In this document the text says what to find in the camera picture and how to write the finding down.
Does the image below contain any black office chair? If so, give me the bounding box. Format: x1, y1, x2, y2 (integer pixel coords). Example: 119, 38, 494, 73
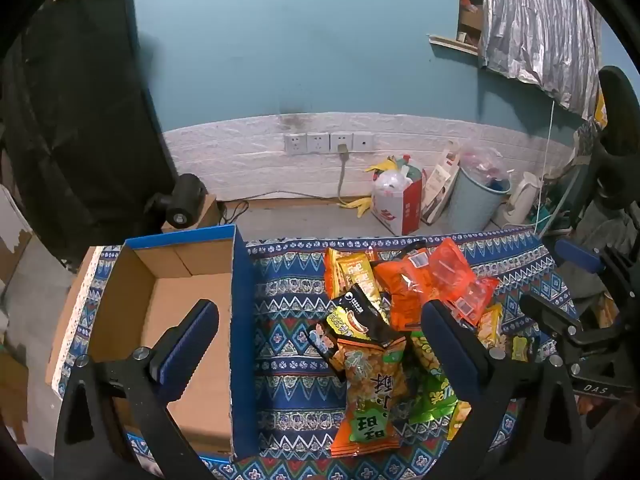
575, 66, 640, 241

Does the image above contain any white cord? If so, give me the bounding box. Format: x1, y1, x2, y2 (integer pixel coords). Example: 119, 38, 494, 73
532, 100, 556, 236

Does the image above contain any banana peel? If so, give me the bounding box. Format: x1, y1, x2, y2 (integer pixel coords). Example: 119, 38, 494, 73
364, 156, 402, 176
340, 197, 373, 219

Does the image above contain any blue-sided cardboard box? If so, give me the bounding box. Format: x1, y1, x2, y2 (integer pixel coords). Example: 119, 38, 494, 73
45, 225, 261, 461

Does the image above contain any black cable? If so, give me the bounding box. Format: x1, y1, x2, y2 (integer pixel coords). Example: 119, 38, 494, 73
220, 191, 321, 223

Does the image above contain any wooden window ledge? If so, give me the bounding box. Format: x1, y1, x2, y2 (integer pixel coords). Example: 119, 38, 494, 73
428, 34, 481, 55

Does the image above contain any white door with peeling paint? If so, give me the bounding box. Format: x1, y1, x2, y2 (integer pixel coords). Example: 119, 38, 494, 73
0, 185, 33, 286

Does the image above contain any silver foil curtain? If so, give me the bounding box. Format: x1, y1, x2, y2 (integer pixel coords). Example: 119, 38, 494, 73
480, 0, 603, 121

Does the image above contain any white and brown paper bag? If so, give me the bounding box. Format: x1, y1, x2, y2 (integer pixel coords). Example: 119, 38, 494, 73
421, 141, 461, 226

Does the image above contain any red and white carton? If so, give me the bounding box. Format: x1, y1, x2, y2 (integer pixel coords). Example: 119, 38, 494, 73
371, 167, 426, 237

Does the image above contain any black spotlight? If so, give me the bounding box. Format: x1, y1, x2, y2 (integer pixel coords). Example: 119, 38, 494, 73
145, 173, 208, 229

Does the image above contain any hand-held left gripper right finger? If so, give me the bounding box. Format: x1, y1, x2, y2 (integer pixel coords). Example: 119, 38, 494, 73
420, 300, 586, 480

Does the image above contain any white electric kettle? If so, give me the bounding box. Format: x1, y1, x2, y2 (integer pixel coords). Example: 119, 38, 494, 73
495, 171, 543, 231

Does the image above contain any pile of snack packets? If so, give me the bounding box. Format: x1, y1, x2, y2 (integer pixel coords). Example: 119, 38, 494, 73
305, 237, 541, 458

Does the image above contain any white plastic bag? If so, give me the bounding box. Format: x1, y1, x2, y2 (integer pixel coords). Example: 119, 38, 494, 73
374, 170, 416, 197

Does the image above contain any blue patterned blanket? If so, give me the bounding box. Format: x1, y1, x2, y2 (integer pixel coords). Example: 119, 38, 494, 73
57, 227, 571, 480

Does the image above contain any orange-red snack bag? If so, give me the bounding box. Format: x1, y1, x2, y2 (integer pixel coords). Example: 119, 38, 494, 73
372, 255, 443, 332

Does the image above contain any grey plug with cable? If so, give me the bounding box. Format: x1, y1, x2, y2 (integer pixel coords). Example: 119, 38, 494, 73
336, 144, 352, 208

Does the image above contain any pink plastic bin liner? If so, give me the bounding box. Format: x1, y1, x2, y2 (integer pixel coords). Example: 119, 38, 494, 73
457, 146, 512, 187

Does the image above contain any light blue trash bin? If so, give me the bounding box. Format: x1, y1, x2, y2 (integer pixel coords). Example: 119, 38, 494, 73
446, 165, 512, 233

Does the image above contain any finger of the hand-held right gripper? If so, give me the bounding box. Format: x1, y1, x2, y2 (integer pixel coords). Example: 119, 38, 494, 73
554, 238, 633, 291
519, 292, 583, 348

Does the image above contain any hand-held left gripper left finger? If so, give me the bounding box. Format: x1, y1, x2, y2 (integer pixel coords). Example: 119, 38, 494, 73
54, 299, 221, 480

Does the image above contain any black hanging cloth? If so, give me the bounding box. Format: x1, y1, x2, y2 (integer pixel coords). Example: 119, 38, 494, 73
0, 0, 178, 266

